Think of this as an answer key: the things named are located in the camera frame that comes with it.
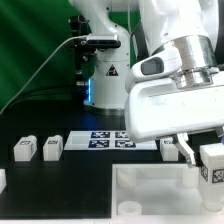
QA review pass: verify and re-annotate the white left obstacle piece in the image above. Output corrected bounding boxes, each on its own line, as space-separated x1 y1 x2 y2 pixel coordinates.
0 169 7 194

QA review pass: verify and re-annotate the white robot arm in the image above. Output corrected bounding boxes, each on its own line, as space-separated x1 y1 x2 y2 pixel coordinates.
68 0 224 166

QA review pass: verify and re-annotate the black cable bundle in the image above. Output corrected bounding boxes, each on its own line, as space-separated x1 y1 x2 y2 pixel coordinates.
0 84 84 116

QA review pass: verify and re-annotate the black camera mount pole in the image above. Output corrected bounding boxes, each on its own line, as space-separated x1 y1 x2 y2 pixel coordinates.
68 15 88 100

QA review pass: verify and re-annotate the white marker base sheet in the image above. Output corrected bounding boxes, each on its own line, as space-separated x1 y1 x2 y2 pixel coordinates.
64 130 157 150

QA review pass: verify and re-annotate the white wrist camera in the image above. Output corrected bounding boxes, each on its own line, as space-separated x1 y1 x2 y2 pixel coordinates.
125 47 182 92

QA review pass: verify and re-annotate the white camera cable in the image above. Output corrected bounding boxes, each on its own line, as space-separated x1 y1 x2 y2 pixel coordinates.
0 34 88 115

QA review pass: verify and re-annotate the white square tabletop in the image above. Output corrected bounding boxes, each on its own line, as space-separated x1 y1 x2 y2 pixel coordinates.
111 164 224 224

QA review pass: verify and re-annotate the grey camera on base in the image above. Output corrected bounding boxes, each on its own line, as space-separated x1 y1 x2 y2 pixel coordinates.
86 35 121 49

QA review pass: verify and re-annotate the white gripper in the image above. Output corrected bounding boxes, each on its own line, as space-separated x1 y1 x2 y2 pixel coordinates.
125 72 224 168

